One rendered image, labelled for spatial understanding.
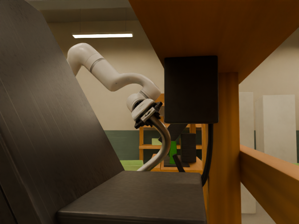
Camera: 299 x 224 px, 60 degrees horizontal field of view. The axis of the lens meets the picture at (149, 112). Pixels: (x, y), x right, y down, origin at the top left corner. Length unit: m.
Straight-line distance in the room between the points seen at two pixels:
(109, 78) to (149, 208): 0.84
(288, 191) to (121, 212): 0.23
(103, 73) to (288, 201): 0.90
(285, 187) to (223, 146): 0.38
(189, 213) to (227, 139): 0.48
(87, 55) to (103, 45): 7.10
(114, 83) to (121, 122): 6.69
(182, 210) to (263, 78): 8.05
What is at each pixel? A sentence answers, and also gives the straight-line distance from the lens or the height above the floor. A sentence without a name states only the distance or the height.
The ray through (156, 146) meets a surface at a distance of 7.11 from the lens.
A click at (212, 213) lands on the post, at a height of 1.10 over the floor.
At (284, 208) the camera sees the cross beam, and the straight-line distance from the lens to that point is 0.44.
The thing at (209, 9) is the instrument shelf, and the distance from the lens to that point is 0.39.
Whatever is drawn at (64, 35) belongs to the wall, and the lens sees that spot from 8.75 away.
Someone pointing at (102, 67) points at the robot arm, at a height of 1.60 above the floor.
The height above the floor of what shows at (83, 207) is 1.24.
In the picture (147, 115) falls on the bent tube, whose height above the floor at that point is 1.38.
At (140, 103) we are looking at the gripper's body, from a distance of 1.00.
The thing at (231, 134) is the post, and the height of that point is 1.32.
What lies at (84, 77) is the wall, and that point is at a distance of 8.20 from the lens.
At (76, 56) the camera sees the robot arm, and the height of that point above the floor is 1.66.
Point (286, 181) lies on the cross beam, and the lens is 0.42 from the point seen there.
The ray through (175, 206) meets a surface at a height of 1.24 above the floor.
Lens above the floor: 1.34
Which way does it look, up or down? 3 degrees up
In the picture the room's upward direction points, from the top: straight up
